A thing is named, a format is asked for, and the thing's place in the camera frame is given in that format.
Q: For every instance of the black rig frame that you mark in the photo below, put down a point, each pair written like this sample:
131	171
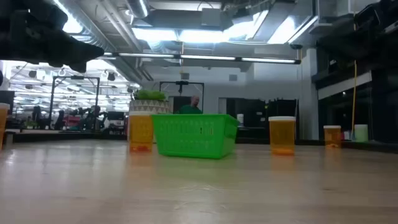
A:
74	77

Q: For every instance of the long tube light bar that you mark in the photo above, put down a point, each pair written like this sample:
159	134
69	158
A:
205	57

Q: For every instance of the white cup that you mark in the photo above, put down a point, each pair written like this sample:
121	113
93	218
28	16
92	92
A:
240	119

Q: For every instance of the grey wall vent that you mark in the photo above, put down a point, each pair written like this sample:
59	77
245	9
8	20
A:
185	76
233	77

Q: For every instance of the black camera stand frame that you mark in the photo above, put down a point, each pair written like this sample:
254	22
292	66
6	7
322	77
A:
182	83

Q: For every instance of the small white blue box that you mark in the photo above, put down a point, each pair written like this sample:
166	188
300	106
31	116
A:
348	135

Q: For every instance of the succulent in white patterned pot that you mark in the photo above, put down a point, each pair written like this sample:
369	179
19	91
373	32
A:
149	105

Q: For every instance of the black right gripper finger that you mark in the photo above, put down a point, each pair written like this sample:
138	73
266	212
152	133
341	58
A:
340	49
340	40

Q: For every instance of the amber pill bottle white cap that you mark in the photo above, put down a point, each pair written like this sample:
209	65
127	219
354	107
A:
140	133
3	124
282	137
332	137

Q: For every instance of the pale green container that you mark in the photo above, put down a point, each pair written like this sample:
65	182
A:
361	133

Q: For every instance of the black monitor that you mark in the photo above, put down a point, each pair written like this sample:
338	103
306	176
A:
7	102

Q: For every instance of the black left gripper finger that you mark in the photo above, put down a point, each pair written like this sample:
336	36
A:
84	47
85	57

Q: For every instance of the black ceiling camera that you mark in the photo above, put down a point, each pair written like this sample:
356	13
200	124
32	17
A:
296	46

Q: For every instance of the person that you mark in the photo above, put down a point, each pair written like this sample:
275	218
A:
189	109

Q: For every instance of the green plastic basket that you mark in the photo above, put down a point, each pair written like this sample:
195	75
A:
192	137

